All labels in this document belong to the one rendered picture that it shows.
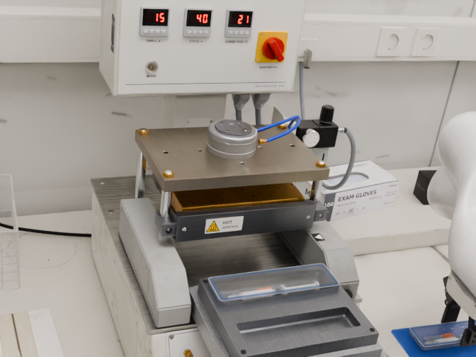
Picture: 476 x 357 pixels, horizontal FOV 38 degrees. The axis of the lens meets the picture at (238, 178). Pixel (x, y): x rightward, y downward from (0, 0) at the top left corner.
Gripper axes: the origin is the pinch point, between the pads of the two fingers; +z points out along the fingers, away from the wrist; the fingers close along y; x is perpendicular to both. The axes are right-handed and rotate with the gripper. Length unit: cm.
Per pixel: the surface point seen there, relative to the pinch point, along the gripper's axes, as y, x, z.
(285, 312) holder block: -15, 45, -21
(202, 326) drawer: -12, 55, -17
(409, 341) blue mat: 1.3, 9.4, 3.4
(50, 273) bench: 32, 72, 3
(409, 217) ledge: 37.3, -10.4, -1.1
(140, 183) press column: 18, 59, -24
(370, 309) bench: 11.5, 12.2, 3.4
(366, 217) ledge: 38.4, 0.4, -1.1
